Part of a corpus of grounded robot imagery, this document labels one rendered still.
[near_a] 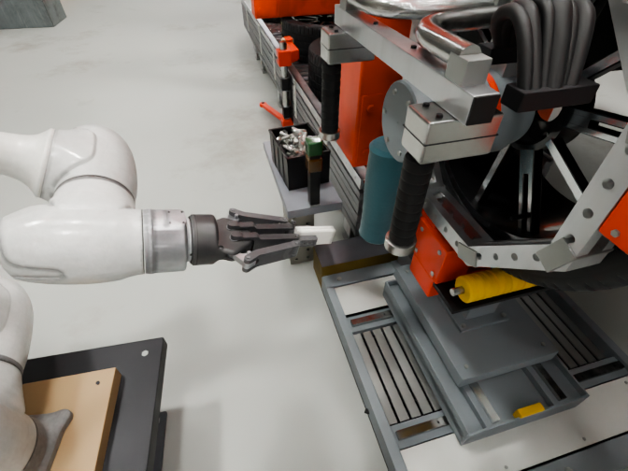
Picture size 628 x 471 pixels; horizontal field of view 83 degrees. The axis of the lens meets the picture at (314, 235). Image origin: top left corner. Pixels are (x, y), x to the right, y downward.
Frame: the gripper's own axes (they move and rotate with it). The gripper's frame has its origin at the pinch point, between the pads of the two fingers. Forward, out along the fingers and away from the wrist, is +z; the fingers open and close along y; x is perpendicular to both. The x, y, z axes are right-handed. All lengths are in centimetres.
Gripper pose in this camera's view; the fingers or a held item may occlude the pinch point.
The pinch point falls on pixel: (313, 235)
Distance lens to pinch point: 60.4
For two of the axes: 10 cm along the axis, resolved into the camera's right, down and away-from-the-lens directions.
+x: -2.5, 7.7, 5.9
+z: 9.0, -0.3, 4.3
